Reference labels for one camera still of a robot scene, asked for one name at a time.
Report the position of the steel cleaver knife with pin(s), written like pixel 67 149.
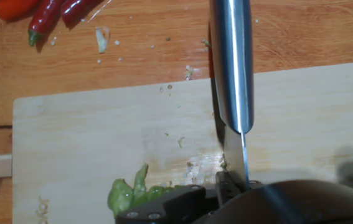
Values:
pixel 232 62

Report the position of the red chili pepper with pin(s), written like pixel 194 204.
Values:
pixel 76 11
pixel 44 18
pixel 14 7

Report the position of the green chili pepper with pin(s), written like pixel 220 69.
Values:
pixel 126 194

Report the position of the large varnished wooden board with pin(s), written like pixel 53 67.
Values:
pixel 132 62

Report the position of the white vegetable scrap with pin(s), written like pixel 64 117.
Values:
pixel 102 39

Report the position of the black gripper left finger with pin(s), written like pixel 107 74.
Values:
pixel 170 205

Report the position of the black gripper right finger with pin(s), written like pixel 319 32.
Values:
pixel 226 186

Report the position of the light wooden cutting board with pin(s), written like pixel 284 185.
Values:
pixel 101 124

